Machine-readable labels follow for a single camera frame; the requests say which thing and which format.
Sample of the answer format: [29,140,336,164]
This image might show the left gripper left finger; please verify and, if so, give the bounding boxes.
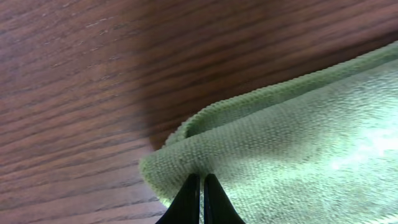
[155,174,200,224]

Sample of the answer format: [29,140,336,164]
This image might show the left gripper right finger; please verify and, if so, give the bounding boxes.
[204,174,245,224]

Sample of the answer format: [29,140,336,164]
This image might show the light green microfiber cloth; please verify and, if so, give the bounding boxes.
[139,43,397,223]

